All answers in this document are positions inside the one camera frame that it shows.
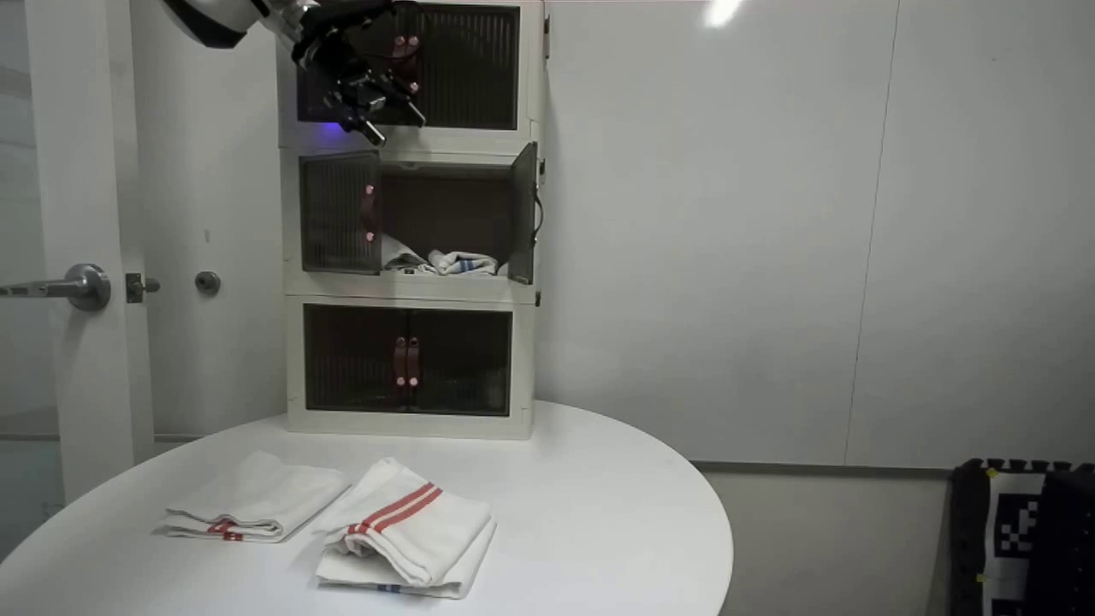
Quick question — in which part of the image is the metal door latch bolt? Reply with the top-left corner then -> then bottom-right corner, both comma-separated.
122,269 -> 163,303

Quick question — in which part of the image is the folded white red-striped towel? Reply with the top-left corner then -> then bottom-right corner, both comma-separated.
310,454 -> 500,601

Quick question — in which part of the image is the black white patterned box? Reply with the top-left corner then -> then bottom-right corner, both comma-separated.
952,454 -> 1076,616

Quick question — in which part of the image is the white room door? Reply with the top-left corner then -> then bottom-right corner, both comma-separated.
21,0 -> 159,505

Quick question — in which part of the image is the flat folded white towel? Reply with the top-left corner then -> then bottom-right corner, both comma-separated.
153,448 -> 352,548

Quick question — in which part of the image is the white stacked storage cabinet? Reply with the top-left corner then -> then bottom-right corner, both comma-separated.
278,0 -> 547,440

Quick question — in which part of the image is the silver door lever handle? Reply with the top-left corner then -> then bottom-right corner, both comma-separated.
0,259 -> 115,317

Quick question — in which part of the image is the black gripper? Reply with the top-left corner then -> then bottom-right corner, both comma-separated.
298,10 -> 431,150

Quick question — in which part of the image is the white towel with blue print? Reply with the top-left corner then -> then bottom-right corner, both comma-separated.
380,231 -> 506,279

